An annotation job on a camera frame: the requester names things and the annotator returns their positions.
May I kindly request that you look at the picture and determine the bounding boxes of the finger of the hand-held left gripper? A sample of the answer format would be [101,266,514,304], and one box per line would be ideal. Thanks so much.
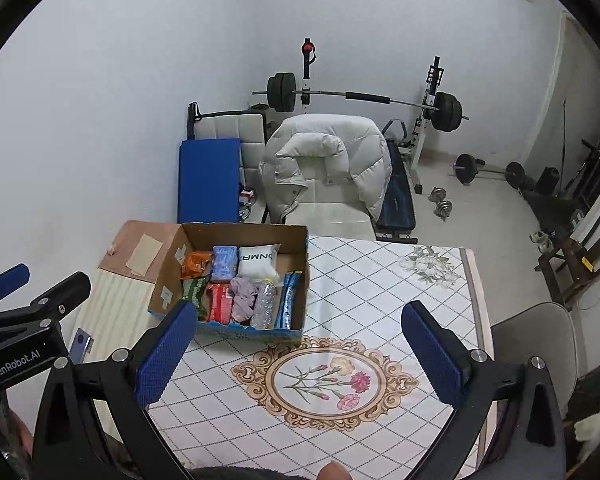
[0,263,31,306]
[0,271,92,333]

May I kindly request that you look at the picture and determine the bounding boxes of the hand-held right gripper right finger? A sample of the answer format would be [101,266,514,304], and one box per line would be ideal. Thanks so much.
[401,301,567,480]

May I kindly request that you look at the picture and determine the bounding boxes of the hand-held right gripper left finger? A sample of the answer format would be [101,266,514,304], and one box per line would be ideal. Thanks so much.
[32,301,198,480]

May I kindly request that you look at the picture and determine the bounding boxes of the green snack packet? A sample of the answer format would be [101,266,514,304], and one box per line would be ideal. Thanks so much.
[181,278,208,318]

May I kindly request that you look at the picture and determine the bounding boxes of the red snack packet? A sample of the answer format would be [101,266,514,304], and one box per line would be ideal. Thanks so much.
[206,283,236,323]

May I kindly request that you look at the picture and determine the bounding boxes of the orange snack packet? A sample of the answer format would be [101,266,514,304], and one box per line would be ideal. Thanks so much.
[181,251,215,281]

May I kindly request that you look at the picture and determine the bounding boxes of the pinkish grey cloth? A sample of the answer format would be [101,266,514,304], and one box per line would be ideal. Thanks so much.
[228,276,262,323]

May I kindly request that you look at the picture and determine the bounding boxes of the light blue tissue pack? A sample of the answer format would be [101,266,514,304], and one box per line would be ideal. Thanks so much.
[211,245,240,283]

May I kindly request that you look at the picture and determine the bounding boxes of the silver foil packet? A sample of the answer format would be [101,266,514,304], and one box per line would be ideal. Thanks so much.
[250,280,277,331]

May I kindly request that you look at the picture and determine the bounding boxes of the cardboard box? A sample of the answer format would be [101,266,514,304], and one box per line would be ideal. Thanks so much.
[147,222,310,345]

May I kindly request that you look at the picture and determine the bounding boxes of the long blue packet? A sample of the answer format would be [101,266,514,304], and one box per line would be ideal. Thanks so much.
[274,271,303,332]

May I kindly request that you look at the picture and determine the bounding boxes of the white printed soft packet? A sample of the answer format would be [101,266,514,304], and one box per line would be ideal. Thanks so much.
[237,244,282,278]

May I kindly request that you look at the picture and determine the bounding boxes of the white ribbed board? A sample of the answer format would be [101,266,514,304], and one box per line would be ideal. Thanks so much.
[72,267,168,361]

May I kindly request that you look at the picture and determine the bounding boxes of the grey blue smartphone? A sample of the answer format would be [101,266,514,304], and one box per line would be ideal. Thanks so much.
[70,327,95,363]

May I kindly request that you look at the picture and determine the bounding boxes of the brown cardboard sheet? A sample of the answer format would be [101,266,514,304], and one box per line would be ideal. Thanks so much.
[98,220,181,286]

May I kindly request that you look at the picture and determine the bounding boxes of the grey shell chair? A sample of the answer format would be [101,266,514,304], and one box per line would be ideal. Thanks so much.
[490,301,580,413]

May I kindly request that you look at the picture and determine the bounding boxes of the person's dark fleece clothing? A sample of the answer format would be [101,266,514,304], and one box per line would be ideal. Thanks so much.
[190,465,321,480]

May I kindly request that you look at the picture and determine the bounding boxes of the pair of white shoes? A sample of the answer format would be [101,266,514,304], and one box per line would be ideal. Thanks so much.
[530,230,556,253]

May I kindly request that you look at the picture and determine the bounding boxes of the black weight bench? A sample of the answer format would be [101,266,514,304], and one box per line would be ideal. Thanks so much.
[375,140,417,241]

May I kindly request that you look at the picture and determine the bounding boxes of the dark wooden chair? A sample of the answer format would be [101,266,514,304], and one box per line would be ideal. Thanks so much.
[537,205,600,306]

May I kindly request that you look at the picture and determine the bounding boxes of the white goose plush toy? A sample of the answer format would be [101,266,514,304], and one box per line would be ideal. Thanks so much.
[572,395,600,456]

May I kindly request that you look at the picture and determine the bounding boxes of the blue folded mat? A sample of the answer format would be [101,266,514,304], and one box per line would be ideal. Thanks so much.
[177,138,243,224]

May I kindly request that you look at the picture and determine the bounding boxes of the white leather chair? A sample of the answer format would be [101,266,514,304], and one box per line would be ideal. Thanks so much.
[282,175,376,241]

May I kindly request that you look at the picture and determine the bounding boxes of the black floor mat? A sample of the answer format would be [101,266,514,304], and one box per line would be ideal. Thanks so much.
[522,190,581,231]

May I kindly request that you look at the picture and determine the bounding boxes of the short barbell with black plates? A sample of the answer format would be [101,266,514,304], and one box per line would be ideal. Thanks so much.
[450,152,526,191]

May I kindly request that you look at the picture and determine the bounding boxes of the black speaker box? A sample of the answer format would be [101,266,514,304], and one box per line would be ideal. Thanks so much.
[536,166,561,196]

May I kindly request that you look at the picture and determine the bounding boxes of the white puffer jacket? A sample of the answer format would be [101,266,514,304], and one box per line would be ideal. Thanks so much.
[258,114,393,225]

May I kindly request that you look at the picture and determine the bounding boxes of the white barbell rack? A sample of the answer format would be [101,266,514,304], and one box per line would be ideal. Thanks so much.
[300,37,446,196]

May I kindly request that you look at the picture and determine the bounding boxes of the black kick scooter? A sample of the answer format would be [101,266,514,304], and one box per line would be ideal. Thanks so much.
[565,137,600,206]

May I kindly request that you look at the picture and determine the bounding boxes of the long barbell with black plates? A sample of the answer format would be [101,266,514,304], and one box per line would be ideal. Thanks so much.
[252,72,471,133]

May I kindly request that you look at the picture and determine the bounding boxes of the white padded chair black frame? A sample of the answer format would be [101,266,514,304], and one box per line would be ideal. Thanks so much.
[187,102,268,221]

